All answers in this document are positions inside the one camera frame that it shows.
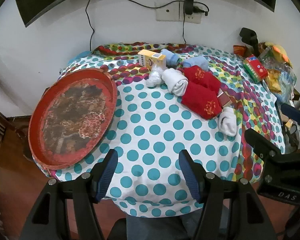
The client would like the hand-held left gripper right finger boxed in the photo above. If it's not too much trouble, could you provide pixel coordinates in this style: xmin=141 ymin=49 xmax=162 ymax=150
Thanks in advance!
xmin=178 ymin=149 xmax=282 ymax=240

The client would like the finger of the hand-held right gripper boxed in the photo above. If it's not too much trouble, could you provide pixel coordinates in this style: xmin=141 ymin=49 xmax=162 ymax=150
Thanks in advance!
xmin=244 ymin=128 xmax=282 ymax=159

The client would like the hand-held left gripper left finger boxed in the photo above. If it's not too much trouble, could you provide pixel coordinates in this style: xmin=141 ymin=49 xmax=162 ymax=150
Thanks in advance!
xmin=20 ymin=149 xmax=119 ymax=240

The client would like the small white sock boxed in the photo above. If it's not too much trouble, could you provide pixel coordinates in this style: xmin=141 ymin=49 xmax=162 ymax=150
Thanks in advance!
xmin=218 ymin=107 xmax=238 ymax=137

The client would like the red round tray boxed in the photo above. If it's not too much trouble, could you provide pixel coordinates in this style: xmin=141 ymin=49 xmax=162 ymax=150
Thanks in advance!
xmin=28 ymin=68 xmax=118 ymax=172

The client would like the red embroidered sock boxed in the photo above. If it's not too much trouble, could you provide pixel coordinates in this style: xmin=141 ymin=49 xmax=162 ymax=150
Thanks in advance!
xmin=181 ymin=81 xmax=223 ymax=120
xmin=182 ymin=65 xmax=222 ymax=93

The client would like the large white sock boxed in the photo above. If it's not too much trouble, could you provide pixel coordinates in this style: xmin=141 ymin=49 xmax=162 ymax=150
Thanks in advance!
xmin=162 ymin=69 xmax=189 ymax=97

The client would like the yellow cardboard box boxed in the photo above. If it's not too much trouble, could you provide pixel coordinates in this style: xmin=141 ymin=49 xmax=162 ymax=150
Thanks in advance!
xmin=137 ymin=49 xmax=167 ymax=68

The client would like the dark blue pouch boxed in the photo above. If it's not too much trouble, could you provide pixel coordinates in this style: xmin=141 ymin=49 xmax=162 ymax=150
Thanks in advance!
xmin=281 ymin=103 xmax=300 ymax=125

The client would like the polka dot tablecloth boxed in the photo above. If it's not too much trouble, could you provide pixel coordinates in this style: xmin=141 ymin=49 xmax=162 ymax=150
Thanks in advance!
xmin=39 ymin=42 xmax=285 ymax=217

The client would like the small brown box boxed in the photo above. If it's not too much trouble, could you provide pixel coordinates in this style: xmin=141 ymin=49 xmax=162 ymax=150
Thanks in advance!
xmin=216 ymin=89 xmax=233 ymax=107

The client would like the person's blue jeans leg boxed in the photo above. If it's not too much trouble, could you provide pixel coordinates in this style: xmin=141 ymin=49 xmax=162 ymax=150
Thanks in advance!
xmin=126 ymin=208 xmax=203 ymax=240

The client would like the clear bag of snacks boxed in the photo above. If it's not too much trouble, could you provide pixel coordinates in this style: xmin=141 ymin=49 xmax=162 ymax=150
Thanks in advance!
xmin=259 ymin=41 xmax=297 ymax=103

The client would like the green and red box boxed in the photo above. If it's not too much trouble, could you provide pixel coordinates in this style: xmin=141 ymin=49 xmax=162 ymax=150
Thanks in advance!
xmin=242 ymin=54 xmax=268 ymax=83

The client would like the orange snack packet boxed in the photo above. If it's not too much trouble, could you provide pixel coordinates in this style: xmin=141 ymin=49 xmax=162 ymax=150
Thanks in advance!
xmin=233 ymin=44 xmax=248 ymax=57

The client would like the light blue sock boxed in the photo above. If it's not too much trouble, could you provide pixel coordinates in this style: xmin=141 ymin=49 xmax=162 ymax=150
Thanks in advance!
xmin=161 ymin=49 xmax=182 ymax=68
xmin=181 ymin=56 xmax=209 ymax=70

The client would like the black power adapter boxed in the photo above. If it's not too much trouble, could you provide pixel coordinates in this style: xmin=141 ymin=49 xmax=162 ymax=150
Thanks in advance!
xmin=184 ymin=0 xmax=194 ymax=15

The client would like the thin black cable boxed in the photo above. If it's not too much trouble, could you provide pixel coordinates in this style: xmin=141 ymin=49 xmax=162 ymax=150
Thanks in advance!
xmin=182 ymin=14 xmax=187 ymax=45

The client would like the white wall outlet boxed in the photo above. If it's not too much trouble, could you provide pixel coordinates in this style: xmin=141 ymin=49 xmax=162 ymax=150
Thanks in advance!
xmin=179 ymin=1 xmax=203 ymax=24

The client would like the black wall cable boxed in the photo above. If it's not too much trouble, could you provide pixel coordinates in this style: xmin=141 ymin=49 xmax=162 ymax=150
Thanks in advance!
xmin=86 ymin=0 xmax=95 ymax=51

